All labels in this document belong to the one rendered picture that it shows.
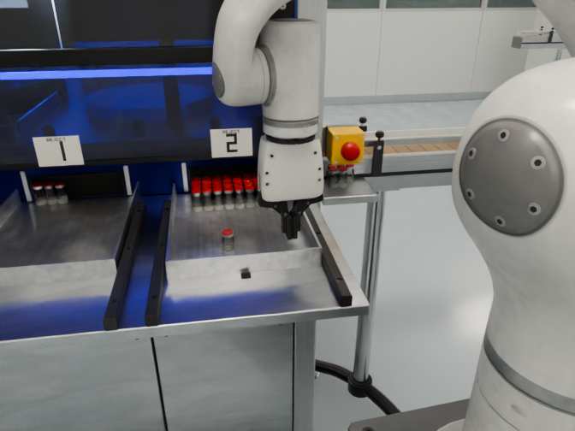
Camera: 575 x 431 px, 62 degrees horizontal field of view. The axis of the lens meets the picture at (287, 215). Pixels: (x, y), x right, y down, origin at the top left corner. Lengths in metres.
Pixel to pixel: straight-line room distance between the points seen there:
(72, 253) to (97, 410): 0.60
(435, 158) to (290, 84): 0.67
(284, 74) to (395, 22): 5.33
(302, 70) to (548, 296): 0.45
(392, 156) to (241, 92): 0.64
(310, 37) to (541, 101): 0.44
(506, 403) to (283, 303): 0.40
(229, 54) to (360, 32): 5.25
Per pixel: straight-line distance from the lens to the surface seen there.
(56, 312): 0.80
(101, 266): 0.84
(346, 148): 1.02
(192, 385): 1.36
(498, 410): 0.44
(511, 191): 0.28
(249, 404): 1.43
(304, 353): 1.33
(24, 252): 0.98
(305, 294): 0.76
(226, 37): 0.63
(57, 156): 1.06
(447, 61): 6.30
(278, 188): 0.74
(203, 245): 0.90
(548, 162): 0.27
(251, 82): 0.65
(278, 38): 0.67
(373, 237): 1.35
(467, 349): 2.11
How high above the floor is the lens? 1.32
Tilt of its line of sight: 26 degrees down
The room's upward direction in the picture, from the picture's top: straight up
